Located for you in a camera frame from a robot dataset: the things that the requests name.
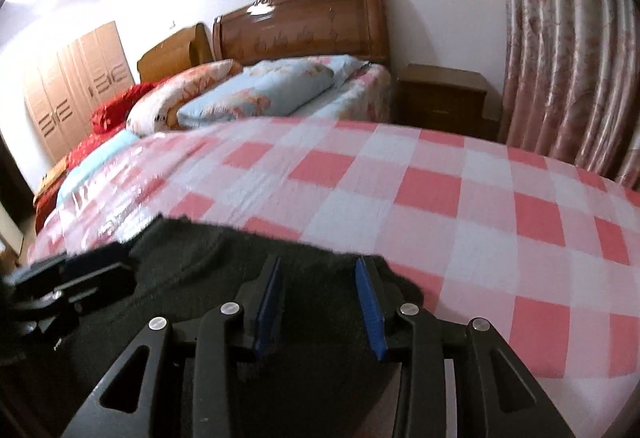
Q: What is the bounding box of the pink checked bed sheet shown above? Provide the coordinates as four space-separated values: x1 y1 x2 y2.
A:
27 115 640 438

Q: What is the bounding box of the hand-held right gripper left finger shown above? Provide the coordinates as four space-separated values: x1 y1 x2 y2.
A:
60 255 284 438

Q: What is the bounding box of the pink floral curtain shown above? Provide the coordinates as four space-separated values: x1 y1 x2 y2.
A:
500 0 640 192

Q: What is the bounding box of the large carved wooden headboard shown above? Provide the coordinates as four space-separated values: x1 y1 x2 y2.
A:
212 0 392 68

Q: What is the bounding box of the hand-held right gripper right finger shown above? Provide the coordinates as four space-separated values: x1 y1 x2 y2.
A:
354 257 574 438

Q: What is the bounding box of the blue floral pillow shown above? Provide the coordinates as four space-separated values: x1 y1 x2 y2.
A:
177 63 336 130

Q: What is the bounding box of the small wooden headboard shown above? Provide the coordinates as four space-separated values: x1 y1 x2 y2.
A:
136 22 215 84

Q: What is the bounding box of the orange floral pillow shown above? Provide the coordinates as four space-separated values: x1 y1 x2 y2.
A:
125 59 244 137

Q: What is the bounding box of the blue pink floral quilt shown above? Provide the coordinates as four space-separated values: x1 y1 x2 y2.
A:
250 53 392 120

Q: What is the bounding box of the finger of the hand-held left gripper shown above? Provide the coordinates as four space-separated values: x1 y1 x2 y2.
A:
54 262 139 315
64 242 135 278

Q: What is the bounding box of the wooden nightstand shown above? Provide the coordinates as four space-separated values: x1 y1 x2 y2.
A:
397 63 489 135

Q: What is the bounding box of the dark green knitted sweater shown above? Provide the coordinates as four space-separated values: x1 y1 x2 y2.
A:
10 214 427 438

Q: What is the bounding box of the light brown wardrobe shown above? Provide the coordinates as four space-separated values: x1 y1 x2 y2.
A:
22 21 136 165

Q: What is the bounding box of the red blanket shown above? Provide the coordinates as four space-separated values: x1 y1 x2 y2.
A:
34 82 157 235

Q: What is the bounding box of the light blue cloth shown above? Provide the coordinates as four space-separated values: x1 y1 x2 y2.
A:
56 130 138 206

